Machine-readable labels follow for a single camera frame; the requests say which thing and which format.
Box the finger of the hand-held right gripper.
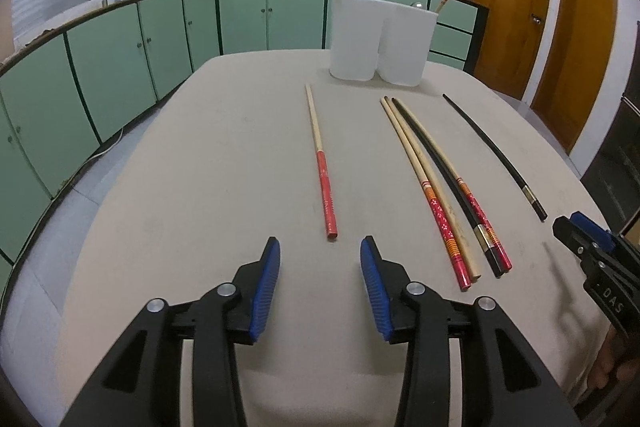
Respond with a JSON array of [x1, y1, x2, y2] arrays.
[[552, 216, 599, 264], [570, 212, 621, 253]]

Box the wooden door with handle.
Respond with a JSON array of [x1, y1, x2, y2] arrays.
[[472, 0, 553, 100]]

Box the black glass cabinet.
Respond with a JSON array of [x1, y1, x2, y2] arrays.
[[580, 94, 640, 238]]

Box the white cable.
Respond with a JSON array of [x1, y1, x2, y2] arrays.
[[50, 127, 126, 202]]

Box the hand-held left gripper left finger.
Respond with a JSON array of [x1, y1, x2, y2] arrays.
[[60, 236, 282, 427]]

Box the plain wooden chopstick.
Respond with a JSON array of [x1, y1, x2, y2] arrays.
[[384, 96, 482, 282]]

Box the person's right hand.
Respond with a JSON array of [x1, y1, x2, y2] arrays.
[[587, 324, 640, 390]]

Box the green base cabinets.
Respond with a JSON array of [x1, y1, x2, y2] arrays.
[[0, 0, 489, 278]]

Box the beige tablecloth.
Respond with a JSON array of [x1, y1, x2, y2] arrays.
[[60, 49, 626, 427]]

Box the black red patterned chopstick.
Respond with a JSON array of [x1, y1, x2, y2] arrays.
[[393, 97, 513, 272]]

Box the plain wooden door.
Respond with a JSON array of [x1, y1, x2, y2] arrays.
[[530, 0, 621, 154]]

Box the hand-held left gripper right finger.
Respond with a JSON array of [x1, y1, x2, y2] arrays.
[[360, 235, 581, 427]]

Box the white utensil holder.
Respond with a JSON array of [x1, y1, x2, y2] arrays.
[[328, 0, 438, 86]]

